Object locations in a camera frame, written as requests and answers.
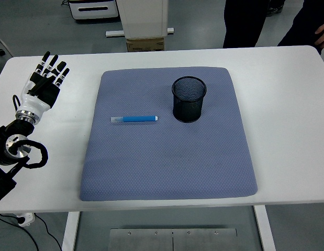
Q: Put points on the person's dark shoe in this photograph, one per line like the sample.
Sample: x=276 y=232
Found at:
x=275 y=9

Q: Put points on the blue marker pen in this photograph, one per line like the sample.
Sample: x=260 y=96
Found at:
x=138 y=119

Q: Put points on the white table leg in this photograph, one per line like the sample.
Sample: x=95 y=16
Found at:
x=265 y=230
x=70 y=232

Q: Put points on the person's hand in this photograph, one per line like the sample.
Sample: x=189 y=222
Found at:
x=323 y=35

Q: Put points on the white appliance with black slot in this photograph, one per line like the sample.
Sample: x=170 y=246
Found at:
x=93 y=11

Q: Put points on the brown cardboard box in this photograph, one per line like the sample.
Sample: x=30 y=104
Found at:
x=146 y=44

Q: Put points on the blue-grey textured mat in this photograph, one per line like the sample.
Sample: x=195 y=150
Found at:
x=164 y=157

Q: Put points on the white power strip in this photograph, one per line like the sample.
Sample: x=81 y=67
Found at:
x=25 y=219

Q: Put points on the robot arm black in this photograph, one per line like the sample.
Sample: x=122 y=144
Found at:
x=19 y=126

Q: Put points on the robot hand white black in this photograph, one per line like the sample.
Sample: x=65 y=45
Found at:
x=33 y=100

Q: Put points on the black mesh pen holder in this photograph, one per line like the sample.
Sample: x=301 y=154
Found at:
x=188 y=109

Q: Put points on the grey metal plate with screws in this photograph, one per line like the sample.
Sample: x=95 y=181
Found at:
x=151 y=241

